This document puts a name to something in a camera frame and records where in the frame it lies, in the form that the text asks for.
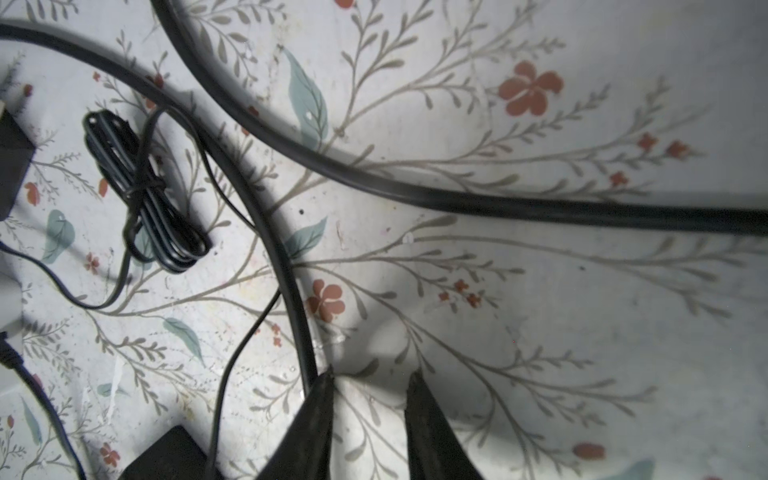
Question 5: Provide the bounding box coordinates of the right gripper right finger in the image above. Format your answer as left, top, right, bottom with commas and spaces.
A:
404, 370, 482, 480

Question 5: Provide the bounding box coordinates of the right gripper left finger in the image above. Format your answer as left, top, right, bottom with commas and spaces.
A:
257, 367, 335, 480

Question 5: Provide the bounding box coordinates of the black power adapter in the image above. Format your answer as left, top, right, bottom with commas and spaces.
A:
0, 107, 283, 480
0, 102, 36, 221

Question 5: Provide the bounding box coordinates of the long black ethernet cable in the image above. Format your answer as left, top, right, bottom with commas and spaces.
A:
0, 20, 319, 397

